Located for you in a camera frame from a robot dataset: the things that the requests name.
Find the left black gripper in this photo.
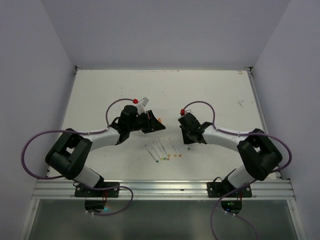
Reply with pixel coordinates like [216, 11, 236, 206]
[128, 109, 165, 133]

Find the light green cap marker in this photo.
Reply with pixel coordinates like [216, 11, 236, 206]
[153, 141, 167, 160]

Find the orange cap marker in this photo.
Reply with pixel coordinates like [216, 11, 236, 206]
[168, 138, 182, 157]

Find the teal green marker pen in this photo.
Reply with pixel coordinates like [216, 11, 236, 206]
[145, 144, 159, 163]

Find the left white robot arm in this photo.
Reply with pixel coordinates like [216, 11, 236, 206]
[45, 105, 166, 197]

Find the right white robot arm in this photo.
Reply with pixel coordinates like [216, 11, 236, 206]
[178, 112, 283, 197]

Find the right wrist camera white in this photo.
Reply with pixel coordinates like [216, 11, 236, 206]
[185, 109, 194, 114]

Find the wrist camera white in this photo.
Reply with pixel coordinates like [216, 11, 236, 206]
[185, 109, 194, 114]
[136, 97, 149, 115]

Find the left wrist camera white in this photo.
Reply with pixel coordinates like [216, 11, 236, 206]
[136, 97, 149, 115]

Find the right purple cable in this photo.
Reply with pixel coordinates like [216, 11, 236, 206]
[180, 100, 293, 240]

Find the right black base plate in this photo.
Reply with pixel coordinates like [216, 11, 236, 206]
[206, 181, 253, 198]

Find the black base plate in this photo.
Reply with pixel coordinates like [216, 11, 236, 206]
[74, 181, 120, 198]
[206, 181, 253, 198]

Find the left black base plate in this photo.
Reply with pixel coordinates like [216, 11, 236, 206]
[74, 181, 120, 198]

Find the aluminium rail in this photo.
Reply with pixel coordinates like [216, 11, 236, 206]
[31, 179, 295, 201]

